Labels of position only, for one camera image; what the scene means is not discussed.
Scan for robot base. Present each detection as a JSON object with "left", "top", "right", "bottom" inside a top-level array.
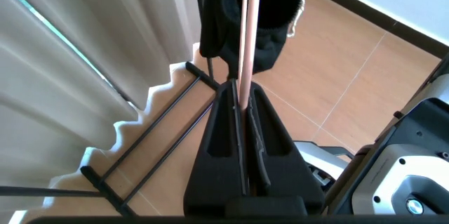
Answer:
[{"left": 293, "top": 55, "right": 449, "bottom": 216}]

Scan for beige curtain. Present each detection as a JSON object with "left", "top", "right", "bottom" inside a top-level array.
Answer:
[{"left": 0, "top": 0, "right": 208, "bottom": 218}]

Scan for black clothes rack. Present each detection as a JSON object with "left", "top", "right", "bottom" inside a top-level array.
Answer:
[{"left": 0, "top": 0, "right": 221, "bottom": 218}]

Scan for pink clothes hanger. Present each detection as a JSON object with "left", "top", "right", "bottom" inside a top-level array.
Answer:
[{"left": 237, "top": 0, "right": 263, "bottom": 111}]

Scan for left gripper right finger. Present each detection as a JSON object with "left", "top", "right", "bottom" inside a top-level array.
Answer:
[{"left": 245, "top": 82, "right": 326, "bottom": 216}]

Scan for black shorts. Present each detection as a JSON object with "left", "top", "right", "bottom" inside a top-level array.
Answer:
[{"left": 199, "top": 0, "right": 309, "bottom": 79}]

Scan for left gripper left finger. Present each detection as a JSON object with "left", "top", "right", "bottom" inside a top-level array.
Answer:
[{"left": 182, "top": 78, "right": 248, "bottom": 218}]

